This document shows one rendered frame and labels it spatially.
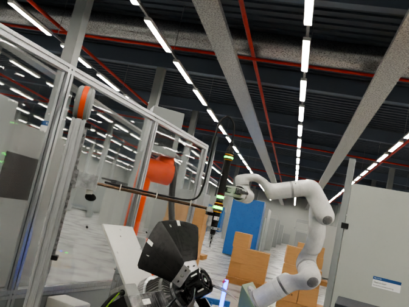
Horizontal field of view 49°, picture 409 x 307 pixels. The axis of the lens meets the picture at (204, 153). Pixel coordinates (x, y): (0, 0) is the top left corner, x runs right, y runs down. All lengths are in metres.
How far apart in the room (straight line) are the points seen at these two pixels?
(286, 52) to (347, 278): 7.47
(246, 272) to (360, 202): 7.85
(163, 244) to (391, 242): 2.27
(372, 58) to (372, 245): 7.22
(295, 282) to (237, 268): 8.81
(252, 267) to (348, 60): 5.34
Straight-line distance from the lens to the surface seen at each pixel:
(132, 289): 1.94
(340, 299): 2.41
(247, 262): 11.47
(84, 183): 2.09
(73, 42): 9.19
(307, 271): 2.70
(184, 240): 2.22
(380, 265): 3.82
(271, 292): 2.79
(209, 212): 2.15
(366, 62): 10.64
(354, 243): 3.83
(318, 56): 10.60
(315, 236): 2.65
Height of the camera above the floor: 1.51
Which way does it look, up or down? 7 degrees up
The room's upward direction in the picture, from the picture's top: 12 degrees clockwise
